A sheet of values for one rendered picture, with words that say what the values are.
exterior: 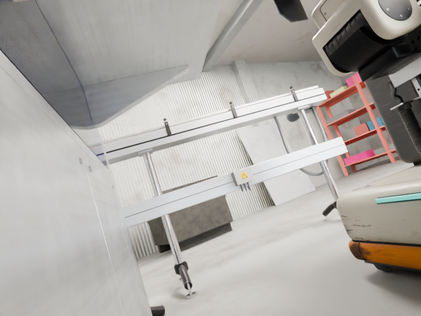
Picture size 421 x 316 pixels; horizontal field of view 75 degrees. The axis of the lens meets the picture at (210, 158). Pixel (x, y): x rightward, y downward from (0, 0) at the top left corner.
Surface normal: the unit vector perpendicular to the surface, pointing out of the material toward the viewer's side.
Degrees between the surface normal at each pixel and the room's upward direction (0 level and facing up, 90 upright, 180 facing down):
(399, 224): 90
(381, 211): 90
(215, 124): 90
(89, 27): 180
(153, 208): 90
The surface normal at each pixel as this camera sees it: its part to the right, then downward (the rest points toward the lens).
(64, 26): 0.33, 0.93
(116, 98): 0.18, -0.23
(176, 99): 0.44, -0.30
